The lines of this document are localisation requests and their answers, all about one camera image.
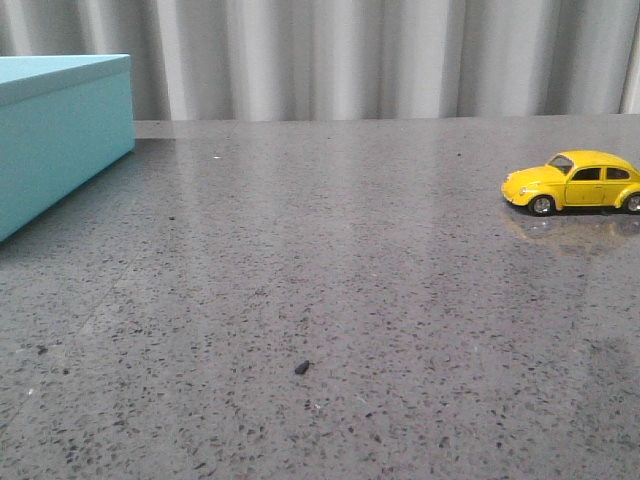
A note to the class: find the white pleated curtain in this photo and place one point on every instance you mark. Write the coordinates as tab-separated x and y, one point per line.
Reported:
342	60

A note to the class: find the light blue storage box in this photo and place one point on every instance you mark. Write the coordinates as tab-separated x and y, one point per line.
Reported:
64	119

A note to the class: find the yellow toy beetle car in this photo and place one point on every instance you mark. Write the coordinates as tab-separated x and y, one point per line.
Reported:
577	178

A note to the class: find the small black debris piece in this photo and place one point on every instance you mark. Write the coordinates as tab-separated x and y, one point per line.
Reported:
302	368

